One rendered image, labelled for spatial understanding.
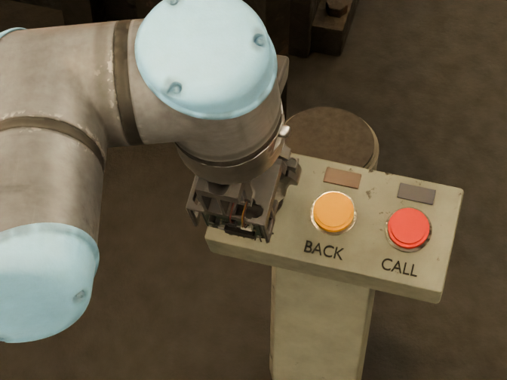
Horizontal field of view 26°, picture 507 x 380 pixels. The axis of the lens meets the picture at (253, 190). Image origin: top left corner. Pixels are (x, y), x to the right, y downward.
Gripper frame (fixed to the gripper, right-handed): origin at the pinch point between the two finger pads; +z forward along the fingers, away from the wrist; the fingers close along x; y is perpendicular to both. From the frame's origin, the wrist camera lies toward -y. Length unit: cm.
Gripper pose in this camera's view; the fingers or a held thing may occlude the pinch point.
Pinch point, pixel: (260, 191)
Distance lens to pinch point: 108.7
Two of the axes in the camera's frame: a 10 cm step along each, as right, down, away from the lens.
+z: 0.9, 3.3, 9.4
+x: 9.6, 2.1, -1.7
